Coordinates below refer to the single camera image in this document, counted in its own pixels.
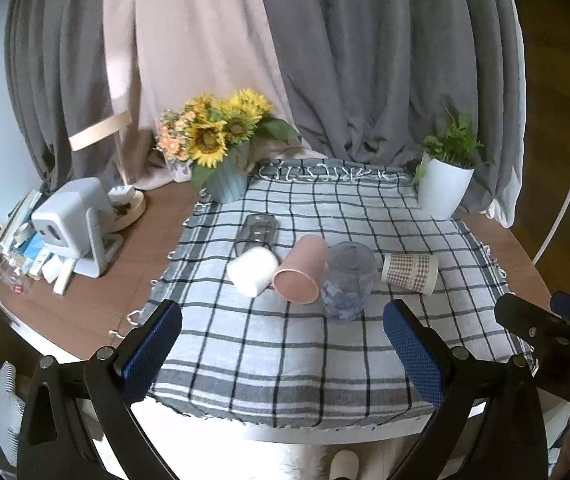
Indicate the peach plastic cup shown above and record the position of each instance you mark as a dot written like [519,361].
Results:
[299,277]

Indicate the clear blue patterned cup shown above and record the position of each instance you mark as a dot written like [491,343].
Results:
[350,274]

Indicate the wooden desk lamp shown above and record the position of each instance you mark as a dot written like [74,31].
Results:
[127,202]

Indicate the houndstooth paper cup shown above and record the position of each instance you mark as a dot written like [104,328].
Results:
[412,272]

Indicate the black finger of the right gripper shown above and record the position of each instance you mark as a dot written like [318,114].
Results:
[547,332]

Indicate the sunflower bouquet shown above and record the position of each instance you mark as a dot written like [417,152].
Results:
[208,130]

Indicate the green potted plant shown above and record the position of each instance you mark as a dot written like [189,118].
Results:
[457,145]

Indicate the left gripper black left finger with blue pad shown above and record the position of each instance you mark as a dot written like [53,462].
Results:
[55,444]

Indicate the stack of books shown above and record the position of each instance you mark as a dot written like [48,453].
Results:
[21,245]

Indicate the beige curtain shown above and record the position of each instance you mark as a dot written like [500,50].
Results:
[161,53]

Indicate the dark clear glass tumbler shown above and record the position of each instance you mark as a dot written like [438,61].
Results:
[258,230]

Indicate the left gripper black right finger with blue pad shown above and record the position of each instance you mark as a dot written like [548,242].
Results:
[511,440]

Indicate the white plastic cup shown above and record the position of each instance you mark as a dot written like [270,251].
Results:
[253,271]

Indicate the grey curtain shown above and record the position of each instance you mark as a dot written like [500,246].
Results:
[370,79]

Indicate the grey ribbed flower pot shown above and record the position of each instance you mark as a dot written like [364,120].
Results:
[228,183]

